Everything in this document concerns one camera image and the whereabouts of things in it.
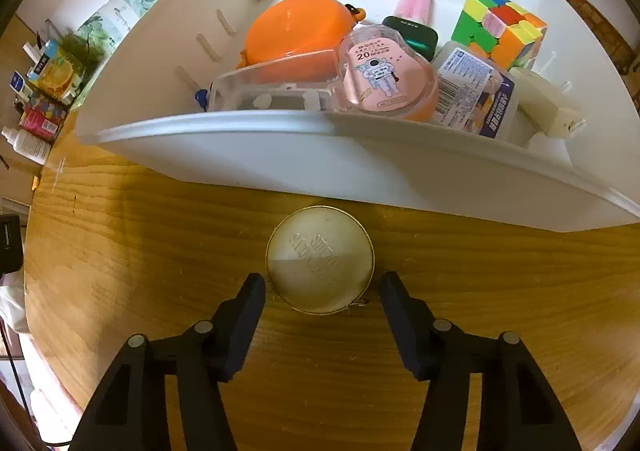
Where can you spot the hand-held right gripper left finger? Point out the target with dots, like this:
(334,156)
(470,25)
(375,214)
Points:
(247,326)

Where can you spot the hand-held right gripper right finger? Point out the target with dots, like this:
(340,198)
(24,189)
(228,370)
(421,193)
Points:
(400,326)

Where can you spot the round cream tin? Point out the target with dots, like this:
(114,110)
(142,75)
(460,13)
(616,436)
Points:
(320,251)

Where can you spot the white plastic storage bin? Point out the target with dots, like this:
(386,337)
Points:
(350,161)

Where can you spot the clear labelled plastic box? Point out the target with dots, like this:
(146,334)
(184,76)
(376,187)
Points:
(465,91)

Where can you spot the pink correction tape dispenser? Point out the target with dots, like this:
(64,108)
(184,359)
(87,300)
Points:
(380,76)

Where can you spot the clear acrylic box with stickers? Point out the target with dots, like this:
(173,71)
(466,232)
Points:
(280,73)

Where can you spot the beige angular block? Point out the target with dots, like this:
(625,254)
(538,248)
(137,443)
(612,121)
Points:
(535,96)

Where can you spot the green bottle with gold cap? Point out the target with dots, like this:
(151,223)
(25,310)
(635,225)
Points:
(420,38)

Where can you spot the orange round case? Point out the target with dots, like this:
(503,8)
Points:
(290,31)

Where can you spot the multicoloured puzzle cube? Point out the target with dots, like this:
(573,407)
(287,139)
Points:
(500,26)

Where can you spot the white plastic bag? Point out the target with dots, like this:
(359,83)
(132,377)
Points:
(11,303)

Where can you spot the small yellow object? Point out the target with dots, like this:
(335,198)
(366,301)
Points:
(35,182)

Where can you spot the white squeeze bottle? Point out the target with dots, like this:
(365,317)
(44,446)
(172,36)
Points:
(27,145)

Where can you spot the red printed packet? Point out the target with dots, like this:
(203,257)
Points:
(42,120)

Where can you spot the blue and white tube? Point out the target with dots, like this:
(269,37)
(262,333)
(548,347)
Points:
(20,83)

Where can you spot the orange juice carton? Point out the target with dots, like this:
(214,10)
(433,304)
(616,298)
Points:
(55,71)

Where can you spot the brown printed board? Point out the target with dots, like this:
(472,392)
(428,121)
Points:
(600,26)

